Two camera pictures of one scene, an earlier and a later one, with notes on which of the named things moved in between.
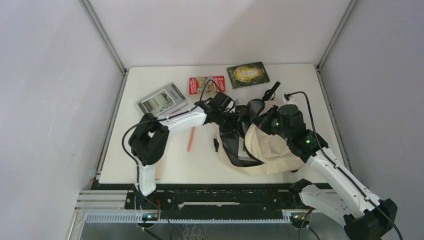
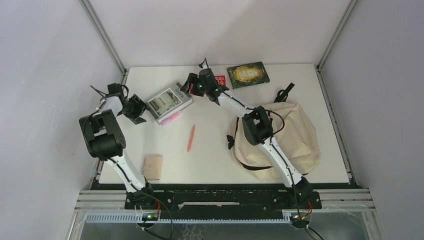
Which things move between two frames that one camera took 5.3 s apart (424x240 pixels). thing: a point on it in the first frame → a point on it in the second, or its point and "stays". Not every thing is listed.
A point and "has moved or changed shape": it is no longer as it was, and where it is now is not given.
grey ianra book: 164,101 has moved or changed shape
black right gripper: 262,121 → 193,78
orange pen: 192,132 stays
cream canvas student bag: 244,146 has moved or changed shape
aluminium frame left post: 90,13 stays
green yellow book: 247,75 stays
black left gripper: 237,123 → 141,106
